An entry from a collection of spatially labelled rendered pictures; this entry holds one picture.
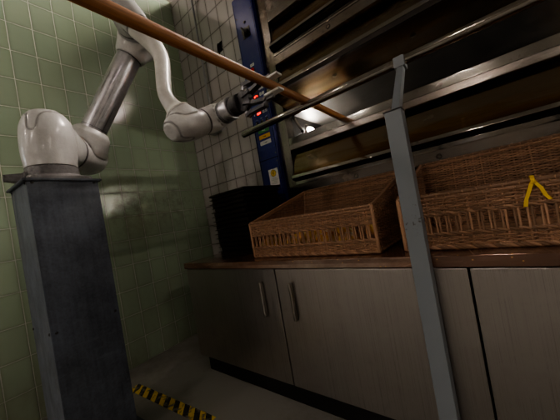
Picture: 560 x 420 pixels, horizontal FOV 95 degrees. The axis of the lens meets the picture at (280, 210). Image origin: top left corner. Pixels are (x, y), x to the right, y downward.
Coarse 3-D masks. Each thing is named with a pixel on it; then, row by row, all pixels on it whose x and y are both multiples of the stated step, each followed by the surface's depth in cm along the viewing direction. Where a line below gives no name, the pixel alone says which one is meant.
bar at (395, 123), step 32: (544, 0) 62; (448, 32) 73; (384, 64) 83; (320, 96) 97; (256, 128) 118; (416, 192) 61; (416, 224) 61; (416, 256) 62; (416, 288) 63; (448, 384) 61; (448, 416) 61
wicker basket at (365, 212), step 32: (320, 192) 139; (352, 192) 127; (384, 192) 87; (256, 224) 109; (288, 224) 98; (320, 224) 89; (352, 224) 81; (384, 224) 83; (256, 256) 110; (288, 256) 99
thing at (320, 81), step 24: (432, 0) 92; (456, 0) 91; (480, 0) 91; (504, 0) 92; (408, 24) 100; (432, 24) 100; (456, 24) 101; (360, 48) 110; (384, 48) 111; (408, 48) 112; (312, 72) 124; (336, 72) 125; (360, 72) 126; (312, 96) 143
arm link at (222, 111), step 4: (224, 100) 99; (216, 104) 102; (220, 104) 100; (224, 104) 99; (216, 108) 101; (220, 108) 100; (224, 108) 99; (220, 112) 101; (224, 112) 100; (228, 112) 100; (220, 116) 102; (224, 116) 101; (228, 116) 100; (232, 116) 101; (236, 116) 103; (224, 120) 103; (228, 120) 103; (232, 120) 104
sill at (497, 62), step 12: (552, 36) 85; (528, 48) 89; (540, 48) 87; (492, 60) 95; (504, 60) 93; (516, 60) 91; (468, 72) 100; (480, 72) 97; (432, 84) 107; (444, 84) 104; (408, 96) 113; (420, 96) 110; (372, 108) 122; (384, 108) 119; (336, 120) 134; (348, 120) 130; (312, 132) 143
